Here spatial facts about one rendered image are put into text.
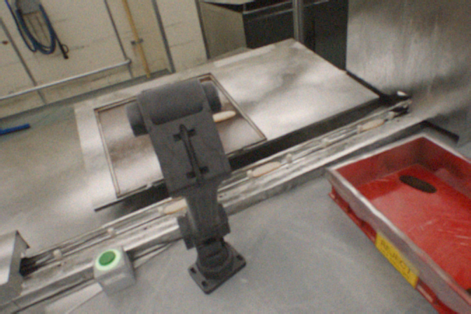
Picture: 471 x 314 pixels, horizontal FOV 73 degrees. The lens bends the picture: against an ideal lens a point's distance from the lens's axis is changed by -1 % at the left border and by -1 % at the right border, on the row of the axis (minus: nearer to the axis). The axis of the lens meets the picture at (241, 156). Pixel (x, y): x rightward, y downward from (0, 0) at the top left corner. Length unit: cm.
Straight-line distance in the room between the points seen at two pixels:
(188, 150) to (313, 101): 92
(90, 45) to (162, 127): 416
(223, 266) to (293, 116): 62
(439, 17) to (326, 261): 74
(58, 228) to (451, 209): 109
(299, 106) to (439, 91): 44
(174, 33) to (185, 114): 395
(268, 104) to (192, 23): 321
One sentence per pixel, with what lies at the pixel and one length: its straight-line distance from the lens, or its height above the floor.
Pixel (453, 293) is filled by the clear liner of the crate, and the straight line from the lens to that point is 69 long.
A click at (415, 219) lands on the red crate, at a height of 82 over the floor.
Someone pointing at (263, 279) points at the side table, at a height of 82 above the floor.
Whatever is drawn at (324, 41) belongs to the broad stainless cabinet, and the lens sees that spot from 310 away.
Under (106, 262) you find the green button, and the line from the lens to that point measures 82.
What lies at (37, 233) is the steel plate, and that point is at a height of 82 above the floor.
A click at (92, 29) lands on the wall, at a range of 448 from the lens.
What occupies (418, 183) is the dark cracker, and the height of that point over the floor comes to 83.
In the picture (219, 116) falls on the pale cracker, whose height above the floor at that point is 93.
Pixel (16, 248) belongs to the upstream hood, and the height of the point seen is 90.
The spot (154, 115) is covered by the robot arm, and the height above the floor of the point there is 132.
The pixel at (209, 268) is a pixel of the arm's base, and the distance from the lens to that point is 76.
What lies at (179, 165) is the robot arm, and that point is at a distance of 37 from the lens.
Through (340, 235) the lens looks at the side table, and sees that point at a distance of 86.
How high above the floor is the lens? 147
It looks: 35 degrees down
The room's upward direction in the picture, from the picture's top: 10 degrees counter-clockwise
